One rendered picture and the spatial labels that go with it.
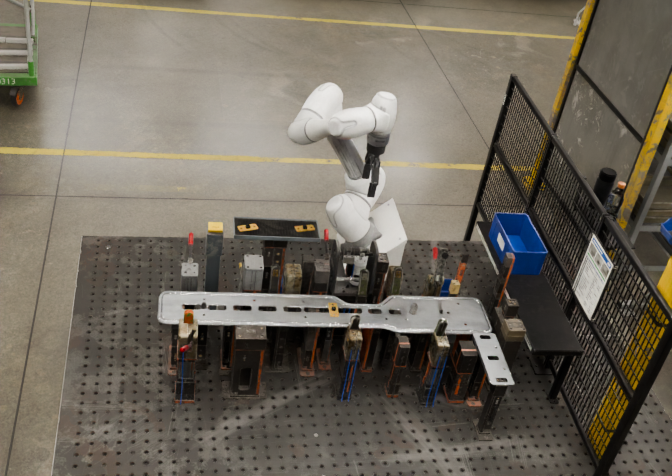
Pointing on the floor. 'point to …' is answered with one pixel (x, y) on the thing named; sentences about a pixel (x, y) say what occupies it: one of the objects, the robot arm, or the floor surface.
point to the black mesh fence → (573, 280)
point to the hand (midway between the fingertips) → (368, 185)
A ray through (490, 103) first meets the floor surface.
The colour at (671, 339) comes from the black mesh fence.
